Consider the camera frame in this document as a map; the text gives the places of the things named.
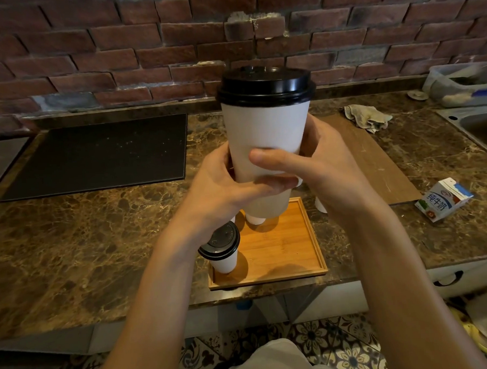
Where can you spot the white drawer front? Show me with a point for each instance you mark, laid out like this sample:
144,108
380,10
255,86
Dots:
486,275

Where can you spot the white blue milk carton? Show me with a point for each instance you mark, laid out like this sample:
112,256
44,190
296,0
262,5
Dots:
440,202

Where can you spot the brown flat board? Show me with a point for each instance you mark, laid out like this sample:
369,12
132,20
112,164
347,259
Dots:
381,163

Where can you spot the counter lidded cup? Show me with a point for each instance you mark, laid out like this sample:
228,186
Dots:
320,206

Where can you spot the person's right hand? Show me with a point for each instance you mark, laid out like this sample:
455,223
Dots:
336,173

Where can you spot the black rubber mat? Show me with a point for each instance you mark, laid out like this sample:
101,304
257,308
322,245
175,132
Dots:
95,157

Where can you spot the person's left forearm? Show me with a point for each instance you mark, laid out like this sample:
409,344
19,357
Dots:
148,317

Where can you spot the steel sink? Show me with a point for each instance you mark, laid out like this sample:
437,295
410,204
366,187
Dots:
479,129

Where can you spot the person's light grey clothing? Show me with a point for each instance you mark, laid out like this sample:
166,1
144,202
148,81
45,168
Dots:
269,364

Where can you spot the person's left hand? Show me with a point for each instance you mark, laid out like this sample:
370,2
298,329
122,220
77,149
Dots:
211,200

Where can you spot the small blue tape piece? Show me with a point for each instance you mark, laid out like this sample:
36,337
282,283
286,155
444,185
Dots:
244,304

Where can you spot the yellow slipper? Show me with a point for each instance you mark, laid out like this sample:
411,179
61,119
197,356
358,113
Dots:
473,333

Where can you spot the person's right forearm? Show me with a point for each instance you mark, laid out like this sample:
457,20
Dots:
412,303

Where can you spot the small round pale sink plug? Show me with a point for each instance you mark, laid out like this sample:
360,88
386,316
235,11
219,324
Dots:
417,95

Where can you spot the clear plastic container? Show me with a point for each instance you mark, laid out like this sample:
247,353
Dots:
456,87

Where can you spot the square wooden tray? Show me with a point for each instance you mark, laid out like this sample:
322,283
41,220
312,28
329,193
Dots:
283,249

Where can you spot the crumpled beige rag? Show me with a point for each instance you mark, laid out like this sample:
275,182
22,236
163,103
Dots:
366,118

